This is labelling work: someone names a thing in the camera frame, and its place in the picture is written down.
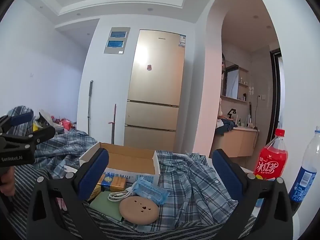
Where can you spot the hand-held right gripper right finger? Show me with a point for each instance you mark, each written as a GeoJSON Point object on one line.
{"type": "Point", "coordinates": [226, 175]}

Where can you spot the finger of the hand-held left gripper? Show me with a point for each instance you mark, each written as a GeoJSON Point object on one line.
{"type": "Point", "coordinates": [21, 119]}
{"type": "Point", "coordinates": [42, 133]}

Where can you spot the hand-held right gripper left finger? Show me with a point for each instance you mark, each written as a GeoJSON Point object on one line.
{"type": "Point", "coordinates": [93, 173]}

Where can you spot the gold blue cigarette pack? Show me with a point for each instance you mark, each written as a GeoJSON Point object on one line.
{"type": "Point", "coordinates": [116, 183]}

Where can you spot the green card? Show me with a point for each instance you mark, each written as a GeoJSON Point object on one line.
{"type": "Point", "coordinates": [105, 202]}

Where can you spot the white cardboard box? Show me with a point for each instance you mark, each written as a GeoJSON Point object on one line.
{"type": "Point", "coordinates": [130, 160]}

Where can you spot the round tan disc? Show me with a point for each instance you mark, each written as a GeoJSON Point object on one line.
{"type": "Point", "coordinates": [137, 211]}

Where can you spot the blue face mask pack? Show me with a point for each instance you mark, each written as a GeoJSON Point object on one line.
{"type": "Point", "coordinates": [150, 191]}

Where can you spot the person's left hand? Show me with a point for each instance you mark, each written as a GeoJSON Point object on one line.
{"type": "Point", "coordinates": [7, 183]}

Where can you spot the pile of clutter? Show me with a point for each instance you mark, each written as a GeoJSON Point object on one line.
{"type": "Point", "coordinates": [66, 123]}

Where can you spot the grey striped blanket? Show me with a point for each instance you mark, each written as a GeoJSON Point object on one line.
{"type": "Point", "coordinates": [25, 180]}

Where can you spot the blue plaid cloth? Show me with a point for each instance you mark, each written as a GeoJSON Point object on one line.
{"type": "Point", "coordinates": [197, 187]}

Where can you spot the wooden vanity cabinet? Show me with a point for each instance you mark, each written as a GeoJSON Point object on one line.
{"type": "Point", "coordinates": [237, 142]}

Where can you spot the red iced tea bottle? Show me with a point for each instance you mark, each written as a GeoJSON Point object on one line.
{"type": "Point", "coordinates": [271, 160]}

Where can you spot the blue clothes pile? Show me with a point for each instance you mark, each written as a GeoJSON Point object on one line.
{"type": "Point", "coordinates": [226, 126]}

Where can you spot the white hair dryer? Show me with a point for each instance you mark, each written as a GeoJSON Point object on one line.
{"type": "Point", "coordinates": [250, 125]}

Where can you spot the black faucet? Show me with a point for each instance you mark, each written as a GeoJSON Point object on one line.
{"type": "Point", "coordinates": [232, 111]}

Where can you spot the blue label plastic bottle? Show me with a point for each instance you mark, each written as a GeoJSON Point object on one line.
{"type": "Point", "coordinates": [302, 180]}

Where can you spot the bathroom mirror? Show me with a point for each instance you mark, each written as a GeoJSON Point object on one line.
{"type": "Point", "coordinates": [232, 82]}

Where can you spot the gold three-door fridge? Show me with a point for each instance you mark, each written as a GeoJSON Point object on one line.
{"type": "Point", "coordinates": [155, 85]}

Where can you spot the pink fridge magnet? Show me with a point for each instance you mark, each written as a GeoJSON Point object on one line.
{"type": "Point", "coordinates": [149, 67]}

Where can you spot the wall niche shelf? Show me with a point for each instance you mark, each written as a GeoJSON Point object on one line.
{"type": "Point", "coordinates": [243, 83]}

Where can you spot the black door frame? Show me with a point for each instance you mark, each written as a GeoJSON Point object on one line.
{"type": "Point", "coordinates": [278, 92]}

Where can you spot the grey wall panel blue screens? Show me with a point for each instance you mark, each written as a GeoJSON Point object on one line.
{"type": "Point", "coordinates": [117, 38]}

